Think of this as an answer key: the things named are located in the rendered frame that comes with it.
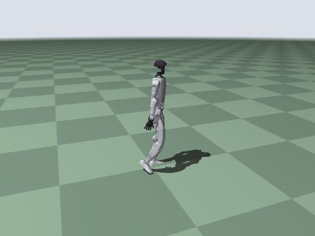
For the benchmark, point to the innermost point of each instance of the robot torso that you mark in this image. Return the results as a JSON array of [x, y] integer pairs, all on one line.
[[160, 93]]

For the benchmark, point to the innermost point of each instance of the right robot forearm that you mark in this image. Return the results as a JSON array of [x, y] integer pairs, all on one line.
[[153, 109]]

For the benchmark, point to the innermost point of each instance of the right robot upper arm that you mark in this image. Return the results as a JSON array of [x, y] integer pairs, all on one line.
[[155, 86]]

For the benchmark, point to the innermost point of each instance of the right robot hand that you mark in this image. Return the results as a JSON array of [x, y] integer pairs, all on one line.
[[149, 124]]

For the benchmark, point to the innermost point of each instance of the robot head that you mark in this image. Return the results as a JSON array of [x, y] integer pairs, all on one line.
[[160, 64]]

